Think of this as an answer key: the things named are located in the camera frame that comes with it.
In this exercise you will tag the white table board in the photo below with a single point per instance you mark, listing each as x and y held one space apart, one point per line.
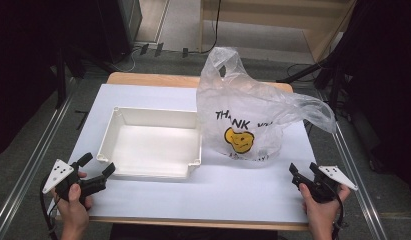
153 200

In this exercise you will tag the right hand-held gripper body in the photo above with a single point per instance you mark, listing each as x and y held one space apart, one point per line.
326 183

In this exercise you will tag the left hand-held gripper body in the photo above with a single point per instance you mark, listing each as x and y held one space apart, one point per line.
58 173

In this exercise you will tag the person's right hand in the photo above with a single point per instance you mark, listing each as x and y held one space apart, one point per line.
321 213

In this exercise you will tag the aluminium floor rail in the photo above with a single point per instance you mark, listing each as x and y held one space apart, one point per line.
29 166
359 186

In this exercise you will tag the wooden table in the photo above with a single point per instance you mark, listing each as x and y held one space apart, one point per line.
149 79

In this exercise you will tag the white plastic bin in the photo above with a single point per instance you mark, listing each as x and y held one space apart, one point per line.
153 146

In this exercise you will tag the black cabinet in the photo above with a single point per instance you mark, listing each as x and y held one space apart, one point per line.
121 26

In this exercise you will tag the black tripod stand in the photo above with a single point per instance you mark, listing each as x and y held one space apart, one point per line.
333 83

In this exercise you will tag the light wooden shelf frame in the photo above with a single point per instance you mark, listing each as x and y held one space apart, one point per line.
326 43

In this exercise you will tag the person's left hand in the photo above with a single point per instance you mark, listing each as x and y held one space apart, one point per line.
73 210

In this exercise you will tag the small black plug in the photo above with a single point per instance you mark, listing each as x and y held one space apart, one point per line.
185 52

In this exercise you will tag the clear printed plastic bag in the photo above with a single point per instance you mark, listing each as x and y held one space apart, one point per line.
246 106

